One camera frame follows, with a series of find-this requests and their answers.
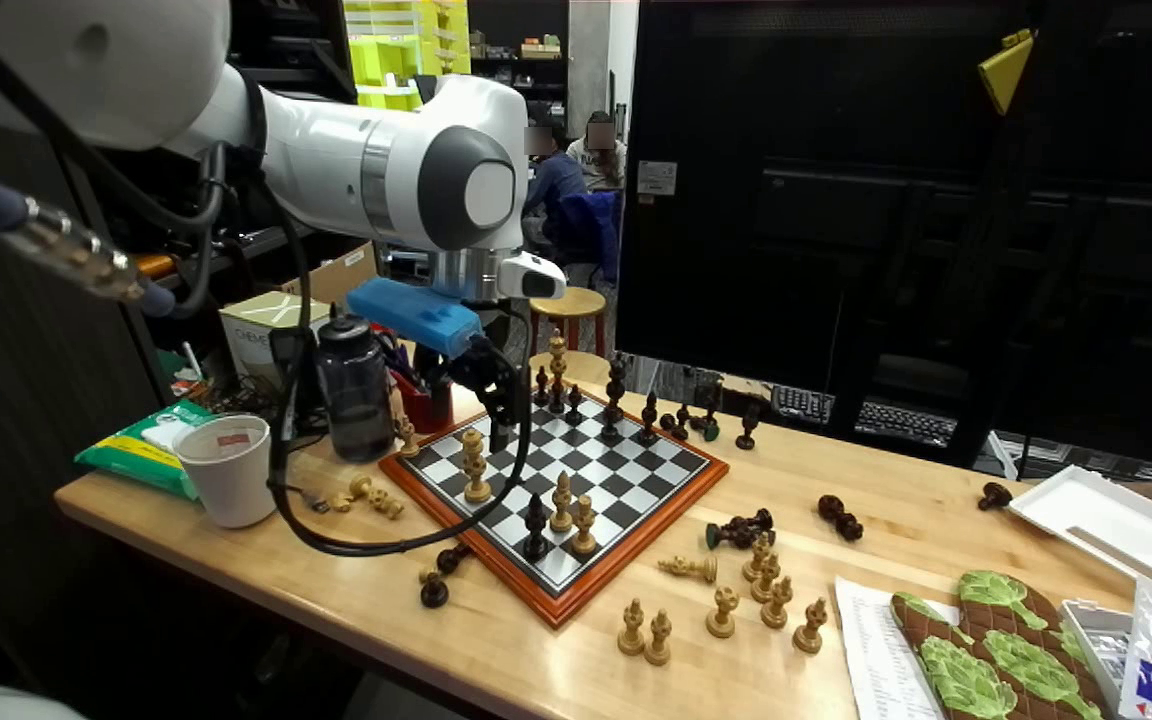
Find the black monitor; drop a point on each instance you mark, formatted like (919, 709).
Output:
(824, 197)

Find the white cardboard box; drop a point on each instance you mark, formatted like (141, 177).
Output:
(248, 332)

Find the dark pawn near board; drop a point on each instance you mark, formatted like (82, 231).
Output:
(435, 590)

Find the white paper sheet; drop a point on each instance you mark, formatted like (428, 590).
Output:
(882, 669)

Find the light bishop on board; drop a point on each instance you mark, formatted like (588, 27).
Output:
(580, 520)

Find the yellow triangular tag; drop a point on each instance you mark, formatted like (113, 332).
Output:
(1007, 68)

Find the seated woman with long hair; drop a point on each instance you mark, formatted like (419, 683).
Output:
(601, 155)

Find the wooden framed chess board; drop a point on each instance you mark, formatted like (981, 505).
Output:
(633, 478)

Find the light pawn on board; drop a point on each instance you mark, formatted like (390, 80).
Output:
(560, 505)

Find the dark fallen chess piece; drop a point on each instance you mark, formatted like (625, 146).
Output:
(834, 514)

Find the red pen cup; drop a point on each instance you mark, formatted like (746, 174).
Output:
(427, 401)

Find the dark pawn on board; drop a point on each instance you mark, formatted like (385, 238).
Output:
(535, 520)

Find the light chess piece on board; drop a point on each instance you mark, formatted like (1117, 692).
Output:
(474, 466)

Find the blue wrist camera box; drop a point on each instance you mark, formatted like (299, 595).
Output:
(419, 315)

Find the white paper cup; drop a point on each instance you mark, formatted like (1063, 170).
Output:
(230, 466)

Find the tall light king piece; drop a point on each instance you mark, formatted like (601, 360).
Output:
(557, 371)

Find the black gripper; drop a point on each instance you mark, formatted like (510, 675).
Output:
(486, 372)

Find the dark fallen chess pieces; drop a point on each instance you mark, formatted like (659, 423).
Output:
(743, 531)

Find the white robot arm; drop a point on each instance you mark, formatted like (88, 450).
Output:
(107, 76)

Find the green wet wipes pack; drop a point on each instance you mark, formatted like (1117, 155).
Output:
(145, 450)

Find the light pawn off board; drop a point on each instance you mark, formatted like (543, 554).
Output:
(806, 636)
(772, 610)
(659, 646)
(721, 623)
(629, 636)

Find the seated person in blue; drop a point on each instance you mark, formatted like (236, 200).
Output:
(572, 219)

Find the round wooden stool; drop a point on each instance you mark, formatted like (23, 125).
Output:
(570, 309)

